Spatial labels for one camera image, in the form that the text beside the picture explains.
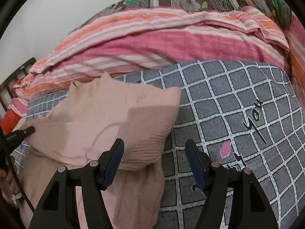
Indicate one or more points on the dark floral patterned quilt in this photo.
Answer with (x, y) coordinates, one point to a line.
(276, 10)

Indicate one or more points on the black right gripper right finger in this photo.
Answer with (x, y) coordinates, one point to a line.
(250, 205)

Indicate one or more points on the grey checked duvet cover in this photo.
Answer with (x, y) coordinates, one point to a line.
(242, 114)

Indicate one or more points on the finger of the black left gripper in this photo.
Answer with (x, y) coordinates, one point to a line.
(18, 136)

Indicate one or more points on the pink orange striped blanket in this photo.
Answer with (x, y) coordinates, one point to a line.
(141, 39)

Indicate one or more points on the pink knitted sweater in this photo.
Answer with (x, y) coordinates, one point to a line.
(87, 123)

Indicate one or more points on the dark wooden bed headboard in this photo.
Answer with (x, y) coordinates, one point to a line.
(6, 87)

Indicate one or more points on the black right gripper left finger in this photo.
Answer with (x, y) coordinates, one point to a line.
(70, 192)

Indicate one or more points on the person's left hand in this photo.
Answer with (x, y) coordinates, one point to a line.
(9, 187)

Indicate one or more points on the red pillow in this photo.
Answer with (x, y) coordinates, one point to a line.
(9, 121)

